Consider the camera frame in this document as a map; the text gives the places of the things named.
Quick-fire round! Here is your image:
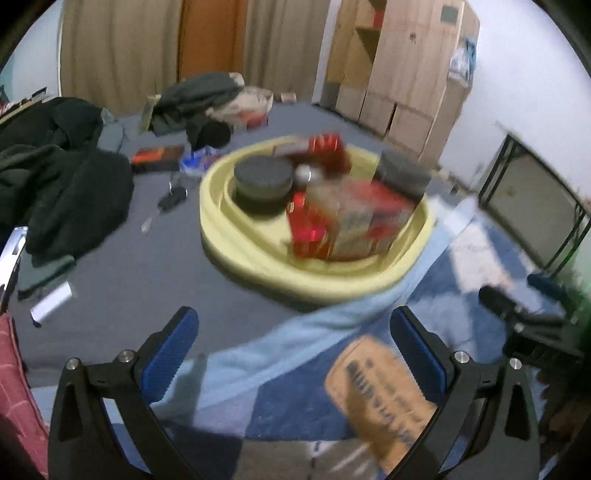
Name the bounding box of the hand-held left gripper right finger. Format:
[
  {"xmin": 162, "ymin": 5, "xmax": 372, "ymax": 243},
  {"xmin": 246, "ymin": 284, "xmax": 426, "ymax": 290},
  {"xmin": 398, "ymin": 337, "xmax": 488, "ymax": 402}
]
[{"xmin": 390, "ymin": 305, "xmax": 541, "ymax": 480}]

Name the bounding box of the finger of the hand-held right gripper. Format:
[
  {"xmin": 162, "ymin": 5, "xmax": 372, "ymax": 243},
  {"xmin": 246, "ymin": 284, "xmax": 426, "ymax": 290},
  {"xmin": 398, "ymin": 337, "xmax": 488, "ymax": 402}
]
[
  {"xmin": 479, "ymin": 286, "xmax": 532, "ymax": 326},
  {"xmin": 529, "ymin": 274, "xmax": 571, "ymax": 303}
]

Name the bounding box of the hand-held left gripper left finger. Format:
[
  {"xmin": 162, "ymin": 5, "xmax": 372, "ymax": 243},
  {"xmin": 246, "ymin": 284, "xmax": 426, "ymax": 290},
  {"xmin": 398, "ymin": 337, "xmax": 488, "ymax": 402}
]
[{"xmin": 48, "ymin": 306, "xmax": 200, "ymax": 480}]

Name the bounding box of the yellow plastic basin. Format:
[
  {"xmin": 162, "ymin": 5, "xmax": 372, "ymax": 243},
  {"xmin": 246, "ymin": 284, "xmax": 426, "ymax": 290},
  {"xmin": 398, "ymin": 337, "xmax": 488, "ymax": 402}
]
[{"xmin": 199, "ymin": 136, "xmax": 437, "ymax": 305}]

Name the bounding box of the red and silver carton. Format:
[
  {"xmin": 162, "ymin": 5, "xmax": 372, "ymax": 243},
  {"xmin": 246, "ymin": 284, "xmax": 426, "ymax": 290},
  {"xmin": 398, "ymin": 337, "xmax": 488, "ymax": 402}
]
[{"xmin": 305, "ymin": 178, "xmax": 416, "ymax": 261}]

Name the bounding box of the black foam disc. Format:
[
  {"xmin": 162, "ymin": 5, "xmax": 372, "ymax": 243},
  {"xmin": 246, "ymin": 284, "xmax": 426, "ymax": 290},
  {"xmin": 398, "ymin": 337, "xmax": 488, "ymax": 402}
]
[
  {"xmin": 233, "ymin": 156, "xmax": 295, "ymax": 206},
  {"xmin": 376, "ymin": 150, "xmax": 432, "ymax": 204}
]

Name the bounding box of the red carton with gold stripe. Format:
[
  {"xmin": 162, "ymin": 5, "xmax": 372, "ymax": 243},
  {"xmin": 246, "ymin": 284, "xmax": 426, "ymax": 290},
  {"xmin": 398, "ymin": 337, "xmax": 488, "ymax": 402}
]
[{"xmin": 287, "ymin": 191, "xmax": 338, "ymax": 260}]

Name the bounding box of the red box with white label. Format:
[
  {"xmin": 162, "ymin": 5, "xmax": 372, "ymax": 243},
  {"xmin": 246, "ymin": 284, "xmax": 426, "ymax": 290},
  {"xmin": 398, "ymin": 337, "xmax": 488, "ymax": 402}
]
[{"xmin": 274, "ymin": 133, "xmax": 352, "ymax": 178}]

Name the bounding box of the grey bed sheet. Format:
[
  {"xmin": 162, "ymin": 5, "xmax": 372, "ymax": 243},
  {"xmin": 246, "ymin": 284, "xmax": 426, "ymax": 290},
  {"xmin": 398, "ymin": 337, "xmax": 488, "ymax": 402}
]
[{"xmin": 9, "ymin": 102, "xmax": 444, "ymax": 388}]

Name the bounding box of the blue white checked blanket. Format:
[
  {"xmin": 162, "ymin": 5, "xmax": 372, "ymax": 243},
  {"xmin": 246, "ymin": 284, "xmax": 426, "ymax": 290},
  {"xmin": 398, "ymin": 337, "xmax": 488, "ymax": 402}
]
[{"xmin": 152, "ymin": 198, "xmax": 591, "ymax": 480}]

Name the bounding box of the white card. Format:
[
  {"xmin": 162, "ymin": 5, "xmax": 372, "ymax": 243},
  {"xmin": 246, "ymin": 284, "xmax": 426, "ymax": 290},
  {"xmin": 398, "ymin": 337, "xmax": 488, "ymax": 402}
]
[{"xmin": 30, "ymin": 282, "xmax": 75, "ymax": 324}]

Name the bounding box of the black folding table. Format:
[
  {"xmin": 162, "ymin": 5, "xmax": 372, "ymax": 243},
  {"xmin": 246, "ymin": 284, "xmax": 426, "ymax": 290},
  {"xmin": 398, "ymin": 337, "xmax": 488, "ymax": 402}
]
[{"xmin": 478, "ymin": 122, "xmax": 591, "ymax": 273}]

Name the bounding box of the grey green cloth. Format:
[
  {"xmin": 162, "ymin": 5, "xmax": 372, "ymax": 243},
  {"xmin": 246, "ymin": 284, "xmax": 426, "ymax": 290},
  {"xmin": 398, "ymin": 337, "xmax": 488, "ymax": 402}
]
[{"xmin": 18, "ymin": 256, "xmax": 77, "ymax": 301}]

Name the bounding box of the black car key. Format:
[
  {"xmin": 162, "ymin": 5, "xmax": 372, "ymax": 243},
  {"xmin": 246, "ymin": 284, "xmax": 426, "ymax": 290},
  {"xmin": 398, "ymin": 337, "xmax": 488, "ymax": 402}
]
[{"xmin": 157, "ymin": 182, "xmax": 189, "ymax": 214}]

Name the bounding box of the red patterned cloth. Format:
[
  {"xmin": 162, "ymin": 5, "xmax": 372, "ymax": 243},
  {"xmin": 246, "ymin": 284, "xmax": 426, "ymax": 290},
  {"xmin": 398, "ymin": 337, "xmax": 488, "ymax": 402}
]
[{"xmin": 0, "ymin": 314, "xmax": 49, "ymax": 478}]

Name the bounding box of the blue white packet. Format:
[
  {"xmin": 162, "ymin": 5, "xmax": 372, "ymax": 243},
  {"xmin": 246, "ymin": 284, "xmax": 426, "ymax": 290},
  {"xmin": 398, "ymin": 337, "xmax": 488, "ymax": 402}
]
[{"xmin": 180, "ymin": 148, "xmax": 218, "ymax": 176}]

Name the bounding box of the black orange box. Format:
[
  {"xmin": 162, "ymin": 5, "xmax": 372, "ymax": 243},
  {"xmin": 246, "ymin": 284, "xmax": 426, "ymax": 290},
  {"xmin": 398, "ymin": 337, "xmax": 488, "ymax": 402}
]
[{"xmin": 130, "ymin": 145, "xmax": 185, "ymax": 174}]

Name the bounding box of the black jacket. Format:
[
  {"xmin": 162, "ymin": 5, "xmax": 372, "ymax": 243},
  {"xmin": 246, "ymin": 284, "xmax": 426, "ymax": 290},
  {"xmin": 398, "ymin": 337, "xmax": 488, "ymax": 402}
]
[{"xmin": 0, "ymin": 97, "xmax": 134, "ymax": 268}]

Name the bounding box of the black round case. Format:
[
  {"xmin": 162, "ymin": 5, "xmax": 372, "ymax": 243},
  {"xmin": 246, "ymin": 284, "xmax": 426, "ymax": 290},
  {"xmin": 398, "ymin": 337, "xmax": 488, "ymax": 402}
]
[{"xmin": 198, "ymin": 121, "xmax": 232, "ymax": 149}]

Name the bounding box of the thin yellow green box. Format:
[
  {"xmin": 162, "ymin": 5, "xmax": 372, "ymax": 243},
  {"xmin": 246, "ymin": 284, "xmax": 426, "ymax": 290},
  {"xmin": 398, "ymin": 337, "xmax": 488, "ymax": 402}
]
[{"xmin": 141, "ymin": 95, "xmax": 160, "ymax": 134}]

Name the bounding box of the white printed plastic bag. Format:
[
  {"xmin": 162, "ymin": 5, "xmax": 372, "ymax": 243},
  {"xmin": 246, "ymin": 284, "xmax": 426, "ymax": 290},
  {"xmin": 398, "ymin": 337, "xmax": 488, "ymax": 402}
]
[{"xmin": 450, "ymin": 46, "xmax": 474, "ymax": 84}]

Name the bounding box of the wooden wardrobe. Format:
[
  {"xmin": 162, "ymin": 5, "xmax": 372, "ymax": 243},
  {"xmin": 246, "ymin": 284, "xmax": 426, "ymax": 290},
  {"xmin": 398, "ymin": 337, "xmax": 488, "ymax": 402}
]
[{"xmin": 318, "ymin": 0, "xmax": 481, "ymax": 162}]

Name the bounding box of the dark green clothing pile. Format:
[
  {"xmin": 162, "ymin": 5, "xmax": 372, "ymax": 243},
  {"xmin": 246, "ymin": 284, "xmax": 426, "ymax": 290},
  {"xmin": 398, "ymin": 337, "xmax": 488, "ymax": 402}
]
[{"xmin": 151, "ymin": 73, "xmax": 243, "ymax": 137}]

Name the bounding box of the beige cloth bag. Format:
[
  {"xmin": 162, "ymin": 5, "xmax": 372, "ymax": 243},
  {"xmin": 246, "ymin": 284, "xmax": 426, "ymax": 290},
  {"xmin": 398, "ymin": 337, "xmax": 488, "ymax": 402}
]
[{"xmin": 222, "ymin": 71, "xmax": 273, "ymax": 116}]

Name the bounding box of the beige curtain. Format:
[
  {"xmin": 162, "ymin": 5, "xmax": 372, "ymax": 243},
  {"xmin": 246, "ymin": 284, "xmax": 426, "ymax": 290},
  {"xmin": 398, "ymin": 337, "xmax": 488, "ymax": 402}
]
[
  {"xmin": 242, "ymin": 0, "xmax": 331, "ymax": 102},
  {"xmin": 60, "ymin": 0, "xmax": 183, "ymax": 114}
]

